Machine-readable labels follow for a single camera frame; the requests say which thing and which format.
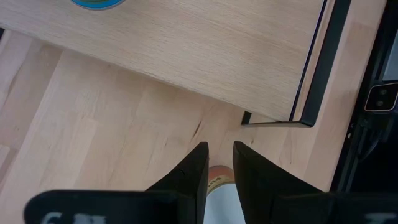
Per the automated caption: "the teal label tin can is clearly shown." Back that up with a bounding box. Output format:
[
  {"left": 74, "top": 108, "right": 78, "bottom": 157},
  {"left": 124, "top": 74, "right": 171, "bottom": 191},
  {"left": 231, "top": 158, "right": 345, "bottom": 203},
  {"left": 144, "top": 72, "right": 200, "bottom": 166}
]
[{"left": 70, "top": 0, "right": 127, "bottom": 11}]

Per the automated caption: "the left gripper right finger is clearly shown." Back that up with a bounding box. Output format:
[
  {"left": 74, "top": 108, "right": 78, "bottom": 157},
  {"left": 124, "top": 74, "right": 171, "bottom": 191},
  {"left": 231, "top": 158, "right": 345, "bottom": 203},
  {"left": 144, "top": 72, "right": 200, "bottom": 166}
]
[{"left": 233, "top": 141, "right": 313, "bottom": 224}]

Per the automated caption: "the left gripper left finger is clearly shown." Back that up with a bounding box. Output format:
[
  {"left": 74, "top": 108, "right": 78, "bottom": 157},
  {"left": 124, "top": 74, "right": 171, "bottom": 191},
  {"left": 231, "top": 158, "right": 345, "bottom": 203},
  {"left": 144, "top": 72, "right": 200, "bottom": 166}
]
[{"left": 146, "top": 141, "right": 210, "bottom": 224}]

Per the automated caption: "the red label tin can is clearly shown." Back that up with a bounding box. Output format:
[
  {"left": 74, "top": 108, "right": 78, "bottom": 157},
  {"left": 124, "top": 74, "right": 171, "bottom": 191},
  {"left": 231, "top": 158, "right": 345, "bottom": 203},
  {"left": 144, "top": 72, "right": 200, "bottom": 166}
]
[{"left": 203, "top": 164, "right": 247, "bottom": 224}]

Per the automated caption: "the small grey camera box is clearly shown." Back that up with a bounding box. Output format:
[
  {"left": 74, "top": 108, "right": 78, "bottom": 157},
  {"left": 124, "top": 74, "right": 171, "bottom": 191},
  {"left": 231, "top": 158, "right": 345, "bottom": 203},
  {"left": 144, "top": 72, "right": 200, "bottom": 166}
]
[{"left": 363, "top": 82, "right": 398, "bottom": 113}]

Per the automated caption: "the wooden shelf with black frame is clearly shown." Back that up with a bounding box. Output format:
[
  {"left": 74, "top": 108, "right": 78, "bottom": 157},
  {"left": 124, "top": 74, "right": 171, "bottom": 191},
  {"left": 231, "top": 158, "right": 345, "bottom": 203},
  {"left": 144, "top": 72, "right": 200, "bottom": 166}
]
[{"left": 0, "top": 0, "right": 352, "bottom": 128}]

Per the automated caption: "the black equipment at right edge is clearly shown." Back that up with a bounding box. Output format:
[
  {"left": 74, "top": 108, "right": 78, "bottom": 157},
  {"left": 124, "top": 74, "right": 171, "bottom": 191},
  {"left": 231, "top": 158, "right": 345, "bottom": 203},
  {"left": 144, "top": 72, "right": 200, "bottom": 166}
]
[{"left": 329, "top": 0, "right": 398, "bottom": 195}]

